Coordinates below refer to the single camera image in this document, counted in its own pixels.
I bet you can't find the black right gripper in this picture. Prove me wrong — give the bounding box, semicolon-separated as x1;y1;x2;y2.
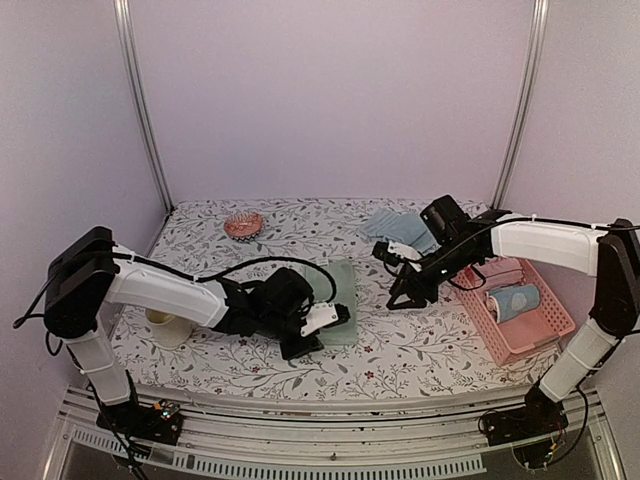
388;240;480;309

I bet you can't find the green panda towel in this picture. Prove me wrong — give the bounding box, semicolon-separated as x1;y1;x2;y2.
302;258;358;348

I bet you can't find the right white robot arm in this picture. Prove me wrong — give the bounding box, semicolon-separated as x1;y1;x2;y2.
375;196;639;436

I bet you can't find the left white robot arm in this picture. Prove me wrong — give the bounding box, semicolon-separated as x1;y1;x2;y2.
44;227;338;434

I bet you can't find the pink rolled towel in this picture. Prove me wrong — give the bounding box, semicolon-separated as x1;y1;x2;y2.
471;258;524;291

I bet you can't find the light blue rolled towel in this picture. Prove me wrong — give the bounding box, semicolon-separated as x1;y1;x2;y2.
359;208;439;255

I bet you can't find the blue rolled towel in basket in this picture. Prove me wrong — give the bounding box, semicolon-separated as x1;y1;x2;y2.
485;284;541;324

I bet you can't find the cream ceramic mug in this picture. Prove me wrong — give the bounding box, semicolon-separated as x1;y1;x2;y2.
145;309;194;349

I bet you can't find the pink plastic basket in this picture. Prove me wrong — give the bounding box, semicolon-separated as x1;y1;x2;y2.
450;257;576;366

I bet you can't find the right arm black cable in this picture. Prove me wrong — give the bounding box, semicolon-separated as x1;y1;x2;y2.
449;212;640;266

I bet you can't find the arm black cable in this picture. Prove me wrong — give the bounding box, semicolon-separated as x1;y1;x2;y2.
13;252;341;331
449;212;640;266

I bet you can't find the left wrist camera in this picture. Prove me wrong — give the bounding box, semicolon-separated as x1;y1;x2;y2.
300;302;351;337

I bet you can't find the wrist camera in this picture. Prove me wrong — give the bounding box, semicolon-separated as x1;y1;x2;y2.
300;302;351;337
372;241;422;263

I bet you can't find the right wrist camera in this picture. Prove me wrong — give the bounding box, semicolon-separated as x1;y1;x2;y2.
372;241;422;263

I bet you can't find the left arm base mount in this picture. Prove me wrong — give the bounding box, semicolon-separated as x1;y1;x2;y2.
96;392;184;446

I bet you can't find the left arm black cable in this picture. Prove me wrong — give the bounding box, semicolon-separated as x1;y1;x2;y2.
13;252;341;331

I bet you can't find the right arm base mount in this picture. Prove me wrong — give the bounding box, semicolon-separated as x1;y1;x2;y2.
478;396;569;446

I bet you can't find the aluminium front rail frame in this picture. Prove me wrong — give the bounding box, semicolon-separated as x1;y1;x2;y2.
44;384;626;480

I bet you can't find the right aluminium corner post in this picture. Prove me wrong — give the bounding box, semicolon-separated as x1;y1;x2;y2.
491;0;549;208

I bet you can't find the aluminium corner post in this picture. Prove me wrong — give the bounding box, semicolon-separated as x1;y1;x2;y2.
491;0;549;208
113;0;175;215

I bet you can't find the left aluminium corner post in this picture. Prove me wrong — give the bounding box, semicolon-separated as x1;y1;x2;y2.
113;0;175;215

